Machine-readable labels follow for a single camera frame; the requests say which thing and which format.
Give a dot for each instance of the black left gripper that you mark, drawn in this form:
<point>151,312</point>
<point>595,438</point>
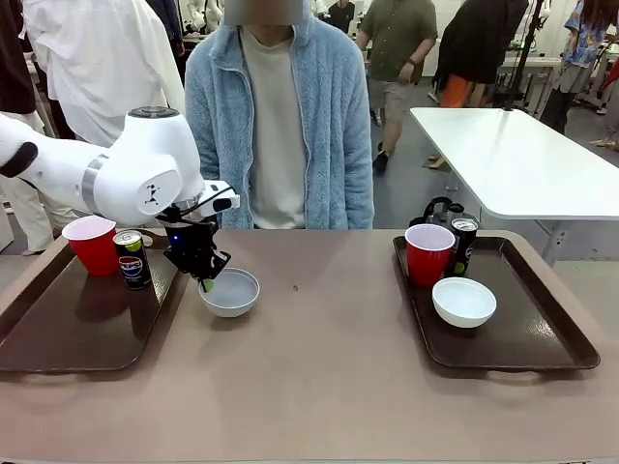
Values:
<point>191,246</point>

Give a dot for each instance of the grey bowl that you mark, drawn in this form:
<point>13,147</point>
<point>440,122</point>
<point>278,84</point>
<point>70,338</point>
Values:
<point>232,299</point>

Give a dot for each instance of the black Pepsi can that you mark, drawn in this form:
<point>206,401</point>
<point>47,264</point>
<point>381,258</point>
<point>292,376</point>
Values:
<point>466,246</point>
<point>132,266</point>

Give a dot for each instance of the red plastic cup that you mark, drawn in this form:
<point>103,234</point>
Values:
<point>94,251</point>
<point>428,261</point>

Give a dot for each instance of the white bowl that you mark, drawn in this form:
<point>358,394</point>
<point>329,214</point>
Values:
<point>464,302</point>

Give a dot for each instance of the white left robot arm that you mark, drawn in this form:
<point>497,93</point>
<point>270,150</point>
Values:
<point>130,169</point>

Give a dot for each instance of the brown plastic tray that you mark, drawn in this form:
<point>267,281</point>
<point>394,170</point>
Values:
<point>82,328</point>
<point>522,338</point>

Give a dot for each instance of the person in blue fleece jacket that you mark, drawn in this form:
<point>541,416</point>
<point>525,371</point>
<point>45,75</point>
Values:
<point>329,121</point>

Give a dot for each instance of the person in white shirt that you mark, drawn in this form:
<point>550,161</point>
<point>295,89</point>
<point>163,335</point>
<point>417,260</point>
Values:
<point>101,63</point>

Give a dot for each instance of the person in maroon top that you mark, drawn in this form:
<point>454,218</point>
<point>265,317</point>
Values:
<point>14,53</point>

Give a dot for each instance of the man in olive green shirt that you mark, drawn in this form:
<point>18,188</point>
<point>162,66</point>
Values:
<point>399,48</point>

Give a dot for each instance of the white folding table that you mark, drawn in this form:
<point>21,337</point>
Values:
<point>508,159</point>

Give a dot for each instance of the person in black with orange shorts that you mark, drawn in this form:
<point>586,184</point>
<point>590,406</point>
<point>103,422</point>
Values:
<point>476,43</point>

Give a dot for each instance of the black tripod stand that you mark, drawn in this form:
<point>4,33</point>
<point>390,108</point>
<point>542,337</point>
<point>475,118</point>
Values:
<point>524,53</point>

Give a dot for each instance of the white background workbench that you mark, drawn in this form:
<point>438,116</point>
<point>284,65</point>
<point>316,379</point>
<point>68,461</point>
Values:
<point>532,63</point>

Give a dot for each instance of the person in blue patterned shirt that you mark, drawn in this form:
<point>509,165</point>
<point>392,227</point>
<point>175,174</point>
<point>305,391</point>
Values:
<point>580,43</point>

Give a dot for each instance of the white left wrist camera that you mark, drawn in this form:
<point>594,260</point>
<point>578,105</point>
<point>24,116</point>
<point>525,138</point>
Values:
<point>220,200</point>

